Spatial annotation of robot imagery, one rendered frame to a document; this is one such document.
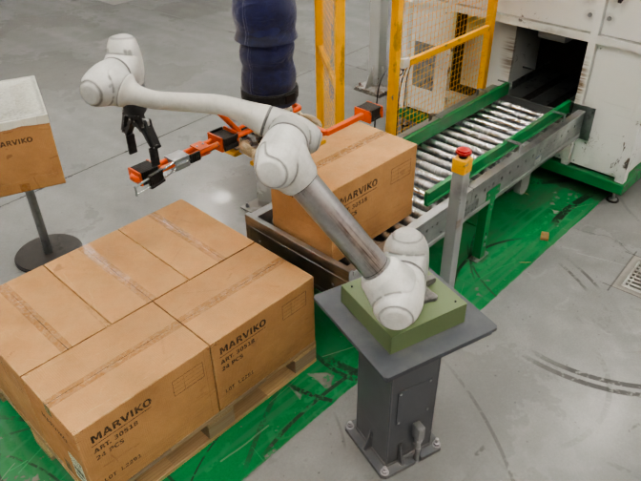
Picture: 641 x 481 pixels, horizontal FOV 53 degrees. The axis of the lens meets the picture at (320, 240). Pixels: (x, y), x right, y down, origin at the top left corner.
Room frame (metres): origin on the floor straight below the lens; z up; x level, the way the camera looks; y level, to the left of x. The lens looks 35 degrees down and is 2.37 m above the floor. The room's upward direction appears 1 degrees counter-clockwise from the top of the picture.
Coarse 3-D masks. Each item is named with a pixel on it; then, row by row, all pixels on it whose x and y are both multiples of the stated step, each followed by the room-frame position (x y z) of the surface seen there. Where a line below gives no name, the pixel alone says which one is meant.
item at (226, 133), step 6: (210, 132) 2.23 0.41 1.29; (216, 132) 2.25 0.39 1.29; (222, 132) 2.25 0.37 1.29; (228, 132) 2.24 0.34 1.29; (234, 132) 2.23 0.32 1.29; (216, 138) 2.19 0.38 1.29; (222, 138) 2.19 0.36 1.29; (228, 138) 2.18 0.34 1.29; (234, 138) 2.20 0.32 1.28; (222, 144) 2.17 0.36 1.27; (228, 144) 2.19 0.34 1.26; (234, 144) 2.20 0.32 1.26; (222, 150) 2.17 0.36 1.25; (228, 150) 2.18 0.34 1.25
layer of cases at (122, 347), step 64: (64, 256) 2.47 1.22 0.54; (128, 256) 2.46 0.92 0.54; (192, 256) 2.46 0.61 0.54; (256, 256) 2.45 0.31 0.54; (0, 320) 2.03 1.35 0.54; (64, 320) 2.02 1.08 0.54; (128, 320) 2.01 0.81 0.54; (192, 320) 2.01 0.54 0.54; (256, 320) 2.03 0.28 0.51; (0, 384) 1.98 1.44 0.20; (64, 384) 1.67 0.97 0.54; (128, 384) 1.66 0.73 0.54; (192, 384) 1.78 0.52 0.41; (256, 384) 2.01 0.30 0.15; (64, 448) 1.54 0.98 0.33; (128, 448) 1.55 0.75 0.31
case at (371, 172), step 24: (336, 144) 2.79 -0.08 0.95; (360, 144) 2.79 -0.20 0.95; (384, 144) 2.78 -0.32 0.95; (408, 144) 2.78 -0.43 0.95; (336, 168) 2.56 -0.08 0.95; (360, 168) 2.55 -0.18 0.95; (384, 168) 2.61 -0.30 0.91; (408, 168) 2.75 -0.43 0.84; (336, 192) 2.38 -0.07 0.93; (360, 192) 2.49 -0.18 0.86; (384, 192) 2.62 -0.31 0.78; (408, 192) 2.76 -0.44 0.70; (288, 216) 2.56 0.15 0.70; (360, 216) 2.49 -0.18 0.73; (384, 216) 2.63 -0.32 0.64; (312, 240) 2.45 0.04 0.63
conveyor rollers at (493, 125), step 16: (480, 112) 4.02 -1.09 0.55; (496, 112) 4.02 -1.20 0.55; (512, 112) 4.02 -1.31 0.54; (528, 112) 4.03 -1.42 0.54; (448, 128) 3.83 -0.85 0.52; (464, 128) 3.78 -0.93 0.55; (480, 128) 3.78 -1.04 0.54; (496, 128) 3.80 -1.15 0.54; (512, 128) 3.81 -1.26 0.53; (432, 144) 3.60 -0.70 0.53; (448, 144) 3.62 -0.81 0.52; (464, 144) 3.56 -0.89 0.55; (480, 144) 3.57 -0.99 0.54; (496, 144) 3.59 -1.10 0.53; (416, 160) 3.36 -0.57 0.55; (432, 160) 3.38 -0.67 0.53; (448, 160) 3.40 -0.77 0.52; (416, 176) 3.24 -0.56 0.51; (432, 176) 3.17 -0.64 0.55; (448, 176) 3.19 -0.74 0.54; (416, 192) 3.02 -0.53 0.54
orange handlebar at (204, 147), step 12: (300, 108) 2.49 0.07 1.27; (348, 120) 2.34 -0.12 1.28; (240, 132) 2.26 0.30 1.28; (252, 132) 2.29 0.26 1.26; (324, 132) 2.25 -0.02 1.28; (192, 144) 2.15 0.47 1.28; (204, 144) 2.15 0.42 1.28; (216, 144) 2.16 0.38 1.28; (168, 168) 2.00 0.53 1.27; (132, 180) 1.93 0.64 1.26
